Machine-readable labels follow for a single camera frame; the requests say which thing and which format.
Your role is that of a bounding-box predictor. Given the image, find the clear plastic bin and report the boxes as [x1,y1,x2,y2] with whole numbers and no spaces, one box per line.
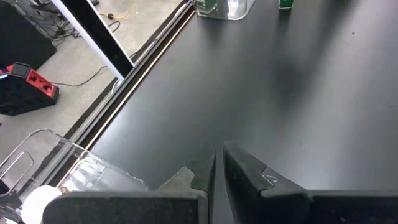
[0,128,149,224]
[194,0,257,21]

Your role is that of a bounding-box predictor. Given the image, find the black floor mat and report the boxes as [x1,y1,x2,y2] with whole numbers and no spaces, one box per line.
[0,0,58,72]

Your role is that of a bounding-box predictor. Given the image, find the black and red box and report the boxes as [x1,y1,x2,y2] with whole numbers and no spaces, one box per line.
[0,61,60,118]

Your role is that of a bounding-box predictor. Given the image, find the yellow floor cable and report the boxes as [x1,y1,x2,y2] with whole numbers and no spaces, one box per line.
[98,2,135,21]

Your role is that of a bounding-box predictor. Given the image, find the black floor cable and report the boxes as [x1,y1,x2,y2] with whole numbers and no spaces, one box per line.
[51,65,109,88]

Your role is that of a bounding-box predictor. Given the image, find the white-lid bagel seasoning jar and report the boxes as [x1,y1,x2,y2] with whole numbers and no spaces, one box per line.
[20,185,63,224]

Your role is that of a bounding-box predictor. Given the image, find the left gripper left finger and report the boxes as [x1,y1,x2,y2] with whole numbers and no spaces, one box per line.
[42,149,217,224]

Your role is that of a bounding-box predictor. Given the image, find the black pole with white base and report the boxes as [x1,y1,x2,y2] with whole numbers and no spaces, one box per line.
[49,0,136,91]

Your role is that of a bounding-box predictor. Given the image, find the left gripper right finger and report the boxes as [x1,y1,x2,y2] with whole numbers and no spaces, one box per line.
[223,141,398,224]

